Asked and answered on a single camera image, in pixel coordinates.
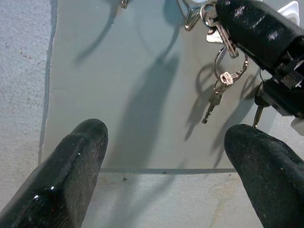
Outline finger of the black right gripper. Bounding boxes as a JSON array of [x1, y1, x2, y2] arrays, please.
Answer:
[[255, 79, 304, 117], [215, 0, 304, 70]]

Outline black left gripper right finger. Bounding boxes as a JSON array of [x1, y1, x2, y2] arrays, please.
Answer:
[[224, 123, 304, 228]]

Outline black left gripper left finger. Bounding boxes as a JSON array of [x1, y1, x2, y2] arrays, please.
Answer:
[[0, 118, 109, 228]]

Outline silver key bunch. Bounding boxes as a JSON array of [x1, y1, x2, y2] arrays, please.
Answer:
[[252, 70, 265, 128], [201, 4, 249, 124]]

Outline grey blue hook board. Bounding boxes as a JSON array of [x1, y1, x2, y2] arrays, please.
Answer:
[[38, 0, 276, 173]]

